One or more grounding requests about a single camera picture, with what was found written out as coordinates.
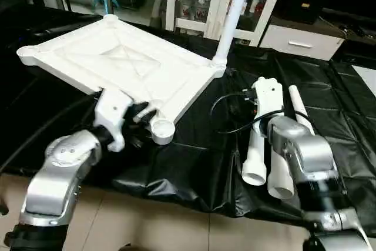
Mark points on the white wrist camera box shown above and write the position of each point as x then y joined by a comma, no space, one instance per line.
267,98
111,113

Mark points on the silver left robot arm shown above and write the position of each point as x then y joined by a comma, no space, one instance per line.
59,174

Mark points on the dark low sideboard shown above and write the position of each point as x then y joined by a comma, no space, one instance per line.
352,27

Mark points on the white plastic table top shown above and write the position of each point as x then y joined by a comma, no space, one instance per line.
129,63

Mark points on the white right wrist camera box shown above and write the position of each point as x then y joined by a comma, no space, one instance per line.
267,98

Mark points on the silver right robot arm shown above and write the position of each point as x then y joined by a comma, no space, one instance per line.
311,157

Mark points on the white plastic table leg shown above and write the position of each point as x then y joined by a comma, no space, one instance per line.
232,16
298,107
281,183
256,157

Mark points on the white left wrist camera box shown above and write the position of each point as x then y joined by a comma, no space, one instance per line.
111,113

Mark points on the white flat board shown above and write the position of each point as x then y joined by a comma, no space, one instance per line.
365,79

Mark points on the white drawer unit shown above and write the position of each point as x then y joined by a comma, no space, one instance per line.
299,42

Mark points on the black work mat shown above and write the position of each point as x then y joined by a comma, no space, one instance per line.
188,168

